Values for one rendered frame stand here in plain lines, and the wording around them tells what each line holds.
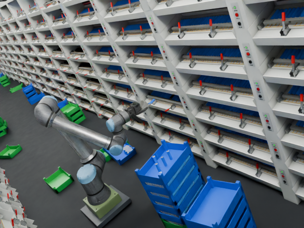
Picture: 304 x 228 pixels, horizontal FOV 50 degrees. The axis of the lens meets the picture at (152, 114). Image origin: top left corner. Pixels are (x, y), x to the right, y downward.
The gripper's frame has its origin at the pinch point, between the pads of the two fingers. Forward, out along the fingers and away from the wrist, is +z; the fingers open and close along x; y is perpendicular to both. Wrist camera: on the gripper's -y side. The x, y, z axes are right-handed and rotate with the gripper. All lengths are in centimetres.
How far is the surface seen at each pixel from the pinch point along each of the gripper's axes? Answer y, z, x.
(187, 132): -29.6, 13.7, -17.7
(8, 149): -65, -100, 266
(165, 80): 12.6, 17.7, -5.5
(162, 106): -9.7, 12.6, 4.6
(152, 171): -14, -41, -55
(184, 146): -9, -17, -61
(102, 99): -27, 16, 148
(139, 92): -0.1, 11.9, 33.3
